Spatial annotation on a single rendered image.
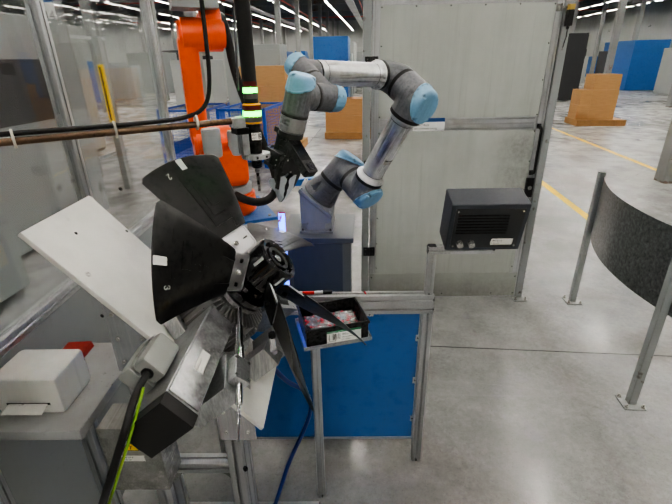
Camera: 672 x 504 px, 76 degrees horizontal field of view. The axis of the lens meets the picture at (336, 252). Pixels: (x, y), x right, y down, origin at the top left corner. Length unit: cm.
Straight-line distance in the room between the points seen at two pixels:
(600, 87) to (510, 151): 1029
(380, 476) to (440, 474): 26
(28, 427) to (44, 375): 13
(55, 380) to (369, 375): 112
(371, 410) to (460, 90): 197
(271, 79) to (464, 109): 645
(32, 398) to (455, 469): 165
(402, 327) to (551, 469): 98
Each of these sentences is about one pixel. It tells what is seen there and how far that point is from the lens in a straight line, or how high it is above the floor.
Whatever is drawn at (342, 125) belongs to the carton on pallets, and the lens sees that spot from 1033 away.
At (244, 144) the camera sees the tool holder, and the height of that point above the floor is 149.
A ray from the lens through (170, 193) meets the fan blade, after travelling 112.
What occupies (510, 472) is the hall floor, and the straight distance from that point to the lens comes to 226.
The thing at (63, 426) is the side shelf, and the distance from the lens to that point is 132.
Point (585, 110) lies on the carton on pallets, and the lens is 1328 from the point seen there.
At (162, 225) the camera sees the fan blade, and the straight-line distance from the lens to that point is 85.
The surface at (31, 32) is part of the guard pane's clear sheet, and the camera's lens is 172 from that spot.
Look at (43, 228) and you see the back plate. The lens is 111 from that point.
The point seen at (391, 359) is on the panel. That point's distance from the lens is 181.
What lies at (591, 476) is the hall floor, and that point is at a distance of 238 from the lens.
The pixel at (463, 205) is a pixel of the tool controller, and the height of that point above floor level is 123.
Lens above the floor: 167
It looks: 24 degrees down
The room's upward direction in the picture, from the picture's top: 1 degrees counter-clockwise
